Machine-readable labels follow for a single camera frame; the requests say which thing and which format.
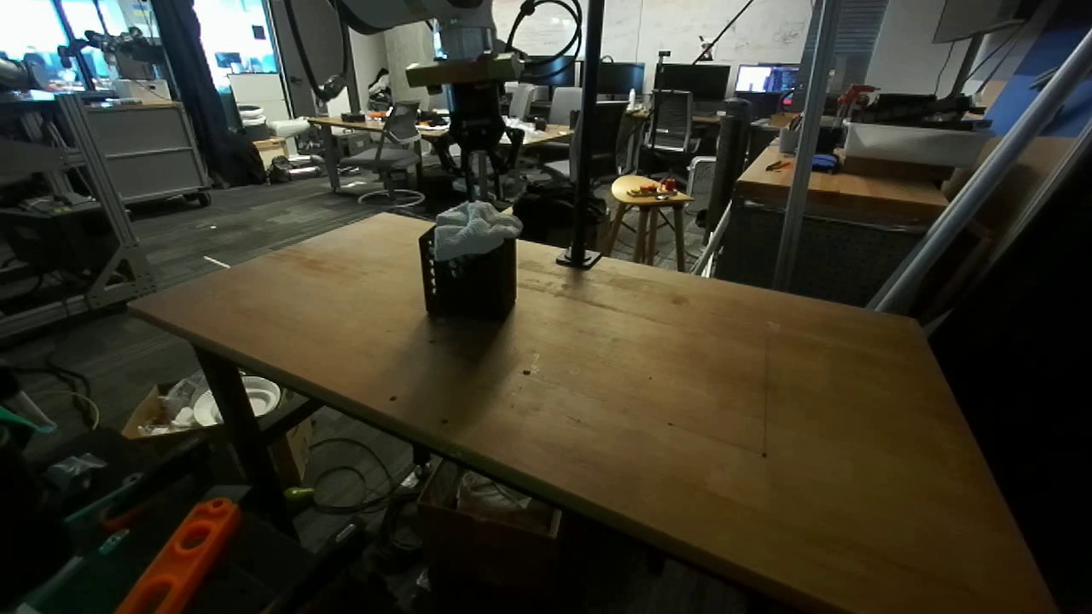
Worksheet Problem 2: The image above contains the dark computer monitor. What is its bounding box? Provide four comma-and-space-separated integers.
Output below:
651, 62, 735, 106

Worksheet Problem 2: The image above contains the black table leg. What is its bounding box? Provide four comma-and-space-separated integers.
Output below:
186, 345, 300, 539

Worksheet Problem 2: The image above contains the open cardboard box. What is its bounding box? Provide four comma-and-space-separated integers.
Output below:
116, 371, 216, 444

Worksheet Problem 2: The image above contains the round wooden stool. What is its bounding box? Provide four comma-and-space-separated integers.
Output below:
599, 172, 693, 271

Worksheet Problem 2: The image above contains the lit computer monitor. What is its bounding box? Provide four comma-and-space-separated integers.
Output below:
731, 62, 804, 98

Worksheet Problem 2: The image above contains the orange plastic holed block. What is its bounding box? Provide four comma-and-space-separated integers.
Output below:
114, 494, 246, 614

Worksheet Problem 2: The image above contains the black vertical pole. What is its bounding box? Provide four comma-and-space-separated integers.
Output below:
553, 0, 607, 272

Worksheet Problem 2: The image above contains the slanted aluminium pole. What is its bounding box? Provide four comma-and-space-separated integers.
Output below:
868, 28, 1092, 320

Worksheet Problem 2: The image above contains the vertical aluminium pole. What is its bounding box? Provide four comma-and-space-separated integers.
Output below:
771, 0, 843, 294

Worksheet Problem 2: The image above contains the grey office chair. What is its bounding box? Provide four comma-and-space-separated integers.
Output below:
644, 86, 698, 156

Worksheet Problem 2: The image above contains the black perforated basket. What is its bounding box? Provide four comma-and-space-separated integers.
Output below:
416, 223, 521, 324

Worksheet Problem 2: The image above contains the metal shelf rack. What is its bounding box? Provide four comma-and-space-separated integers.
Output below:
0, 83, 160, 345

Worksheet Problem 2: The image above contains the black office chair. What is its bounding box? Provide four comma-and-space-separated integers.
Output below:
354, 98, 429, 215

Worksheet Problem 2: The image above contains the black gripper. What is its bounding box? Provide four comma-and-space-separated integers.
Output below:
442, 86, 512, 208

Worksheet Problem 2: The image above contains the wooden workbench with drawers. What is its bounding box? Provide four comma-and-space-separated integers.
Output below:
713, 135, 951, 306

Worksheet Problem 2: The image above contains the white bowl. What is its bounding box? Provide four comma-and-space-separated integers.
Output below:
191, 371, 287, 432

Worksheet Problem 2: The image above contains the white waffle towel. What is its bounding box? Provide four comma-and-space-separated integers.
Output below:
426, 199, 525, 268

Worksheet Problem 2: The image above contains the grey drawer cabinet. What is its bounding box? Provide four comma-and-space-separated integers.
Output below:
81, 98, 216, 208

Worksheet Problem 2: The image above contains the large cardboard box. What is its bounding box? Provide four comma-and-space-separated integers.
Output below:
414, 459, 566, 591

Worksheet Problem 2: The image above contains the white box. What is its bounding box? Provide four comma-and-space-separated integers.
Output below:
843, 113, 994, 172

